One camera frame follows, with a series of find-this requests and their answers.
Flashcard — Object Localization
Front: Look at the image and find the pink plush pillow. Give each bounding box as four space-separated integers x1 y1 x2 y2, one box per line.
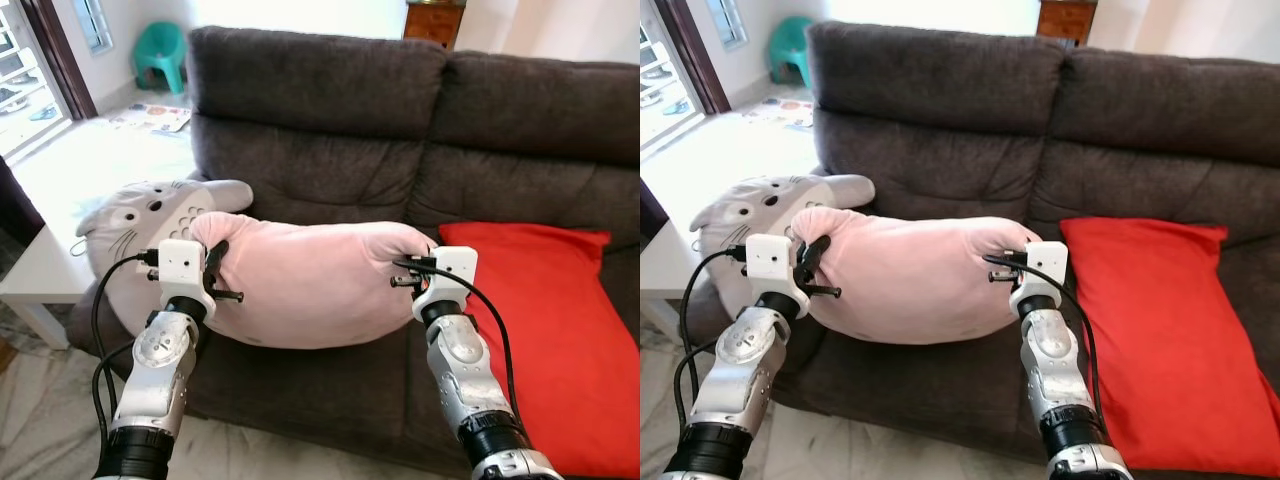
790 207 1043 346
190 212 438 349

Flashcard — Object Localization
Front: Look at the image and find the grey Totoro plush pillow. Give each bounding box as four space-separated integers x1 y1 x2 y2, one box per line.
690 173 876 323
78 180 254 336

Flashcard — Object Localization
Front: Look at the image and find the dark brown fabric sofa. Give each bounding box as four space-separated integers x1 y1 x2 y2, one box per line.
70 25 641 479
690 20 1280 480

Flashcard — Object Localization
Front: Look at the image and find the red pillow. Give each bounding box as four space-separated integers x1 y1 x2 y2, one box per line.
438 222 641 479
1060 217 1280 473

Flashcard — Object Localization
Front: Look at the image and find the white side table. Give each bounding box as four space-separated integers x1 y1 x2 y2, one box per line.
640 220 716 343
0 225 96 351

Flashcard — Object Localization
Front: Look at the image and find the printed play mat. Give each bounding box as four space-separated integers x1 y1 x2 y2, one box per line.
740 95 816 131
105 100 193 134

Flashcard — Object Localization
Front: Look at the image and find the green plastic child chair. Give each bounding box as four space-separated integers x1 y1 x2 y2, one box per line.
768 15 816 89
133 22 188 96

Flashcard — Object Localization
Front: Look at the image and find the window with white grille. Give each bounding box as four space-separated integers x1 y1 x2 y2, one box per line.
72 0 113 53
705 0 749 49

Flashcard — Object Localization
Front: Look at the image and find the brown wooden cabinet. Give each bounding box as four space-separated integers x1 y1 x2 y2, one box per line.
403 2 466 51
1037 0 1099 46

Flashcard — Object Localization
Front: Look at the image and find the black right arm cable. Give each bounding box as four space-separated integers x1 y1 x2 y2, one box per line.
393 258 516 421
985 252 1103 421

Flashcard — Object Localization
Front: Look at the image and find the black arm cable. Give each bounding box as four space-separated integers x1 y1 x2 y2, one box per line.
393 258 516 421
673 245 751 433
985 252 1103 421
90 252 163 446

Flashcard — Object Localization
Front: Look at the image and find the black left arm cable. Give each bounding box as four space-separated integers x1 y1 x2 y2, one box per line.
673 245 751 433
90 252 163 446

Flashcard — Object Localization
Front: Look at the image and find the brown wooden door frame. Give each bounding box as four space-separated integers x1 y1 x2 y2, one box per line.
660 0 733 116
20 0 73 123

